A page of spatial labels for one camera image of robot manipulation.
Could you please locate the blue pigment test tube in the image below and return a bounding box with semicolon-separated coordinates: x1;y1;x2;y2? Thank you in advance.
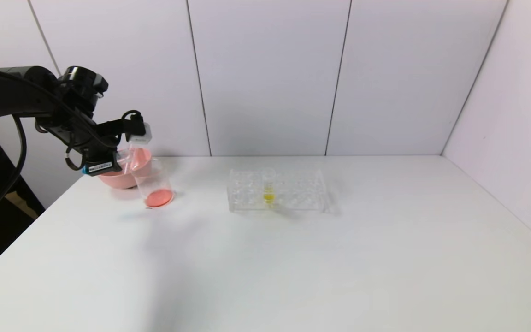
82;148;135;177

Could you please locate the yellow pigment test tube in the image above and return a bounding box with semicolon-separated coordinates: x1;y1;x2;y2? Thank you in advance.
262;168;276;206

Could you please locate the clear acrylic test tube rack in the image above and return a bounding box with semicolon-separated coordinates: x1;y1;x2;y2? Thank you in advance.
227;168;328;213

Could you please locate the clear glass beaker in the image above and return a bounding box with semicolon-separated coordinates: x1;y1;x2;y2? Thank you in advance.
133;159;175;208

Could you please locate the pink bowl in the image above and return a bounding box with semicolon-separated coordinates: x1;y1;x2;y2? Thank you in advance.
97;148;153;190

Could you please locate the dark background furniture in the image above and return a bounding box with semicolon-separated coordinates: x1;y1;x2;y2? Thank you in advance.
0;122;46;284

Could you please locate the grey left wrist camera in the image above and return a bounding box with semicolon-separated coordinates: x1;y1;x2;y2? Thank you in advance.
127;122;153;143

